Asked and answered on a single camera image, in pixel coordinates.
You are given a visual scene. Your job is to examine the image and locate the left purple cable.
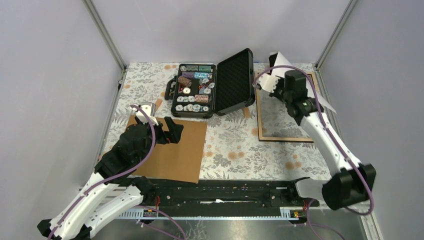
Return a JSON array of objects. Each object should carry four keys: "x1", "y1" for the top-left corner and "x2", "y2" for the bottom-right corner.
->
[{"x1": 46, "y1": 104, "x2": 190, "y2": 240}]

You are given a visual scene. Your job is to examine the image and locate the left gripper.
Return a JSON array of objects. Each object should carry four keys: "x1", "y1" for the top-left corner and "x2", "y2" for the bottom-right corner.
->
[{"x1": 136, "y1": 115, "x2": 184, "y2": 164}]

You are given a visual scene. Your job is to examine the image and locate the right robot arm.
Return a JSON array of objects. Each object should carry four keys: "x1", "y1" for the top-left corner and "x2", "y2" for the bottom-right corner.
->
[{"x1": 256, "y1": 51, "x2": 377, "y2": 216}]

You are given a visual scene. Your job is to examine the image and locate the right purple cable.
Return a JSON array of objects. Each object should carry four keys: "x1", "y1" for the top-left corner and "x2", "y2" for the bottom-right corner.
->
[{"x1": 253, "y1": 65, "x2": 375, "y2": 240}]

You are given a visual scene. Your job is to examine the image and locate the wooden block left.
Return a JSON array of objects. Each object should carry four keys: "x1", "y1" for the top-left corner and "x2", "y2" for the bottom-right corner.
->
[{"x1": 154, "y1": 98, "x2": 163, "y2": 112}]

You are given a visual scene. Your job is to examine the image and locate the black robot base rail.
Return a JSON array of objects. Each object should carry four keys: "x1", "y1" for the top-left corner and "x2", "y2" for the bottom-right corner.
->
[{"x1": 142, "y1": 179, "x2": 311, "y2": 219}]

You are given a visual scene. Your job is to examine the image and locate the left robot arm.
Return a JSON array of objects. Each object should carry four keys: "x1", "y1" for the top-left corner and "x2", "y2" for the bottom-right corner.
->
[{"x1": 37, "y1": 117, "x2": 184, "y2": 240}]

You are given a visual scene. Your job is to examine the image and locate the brown poker chip stack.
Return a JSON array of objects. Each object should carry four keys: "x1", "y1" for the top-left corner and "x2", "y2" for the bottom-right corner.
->
[{"x1": 177, "y1": 76, "x2": 192, "y2": 88}]

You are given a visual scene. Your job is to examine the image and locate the floral tablecloth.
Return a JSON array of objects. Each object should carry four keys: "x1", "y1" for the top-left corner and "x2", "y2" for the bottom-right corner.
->
[{"x1": 103, "y1": 62, "x2": 331, "y2": 180}]

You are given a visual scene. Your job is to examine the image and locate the black poker chip case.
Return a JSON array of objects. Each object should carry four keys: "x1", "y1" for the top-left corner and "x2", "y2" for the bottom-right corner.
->
[{"x1": 165, "y1": 48, "x2": 256, "y2": 119}]

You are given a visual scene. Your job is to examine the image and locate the wooden picture frame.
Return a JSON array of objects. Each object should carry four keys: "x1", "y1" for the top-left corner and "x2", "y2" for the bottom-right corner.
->
[{"x1": 255, "y1": 70, "x2": 324, "y2": 143}]

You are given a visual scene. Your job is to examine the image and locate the landscape photo print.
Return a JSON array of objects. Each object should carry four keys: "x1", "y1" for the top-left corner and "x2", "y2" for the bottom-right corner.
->
[{"x1": 254, "y1": 52, "x2": 337, "y2": 113}]

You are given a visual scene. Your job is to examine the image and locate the small wooden block right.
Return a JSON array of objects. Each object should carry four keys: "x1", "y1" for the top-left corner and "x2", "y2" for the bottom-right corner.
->
[{"x1": 242, "y1": 107, "x2": 251, "y2": 119}]

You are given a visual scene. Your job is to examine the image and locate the purple cable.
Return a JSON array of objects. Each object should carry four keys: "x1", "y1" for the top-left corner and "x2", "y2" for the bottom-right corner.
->
[
  {"x1": 46, "y1": 104, "x2": 190, "y2": 240},
  {"x1": 253, "y1": 65, "x2": 375, "y2": 240}
]

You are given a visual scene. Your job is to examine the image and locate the orange poker chip stack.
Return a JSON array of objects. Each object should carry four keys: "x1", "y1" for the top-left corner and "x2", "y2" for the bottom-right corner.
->
[{"x1": 194, "y1": 94, "x2": 210, "y2": 103}]

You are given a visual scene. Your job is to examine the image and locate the brown frame backing board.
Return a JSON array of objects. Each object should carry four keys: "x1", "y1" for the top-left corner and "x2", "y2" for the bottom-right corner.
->
[{"x1": 133, "y1": 119, "x2": 208, "y2": 184}]

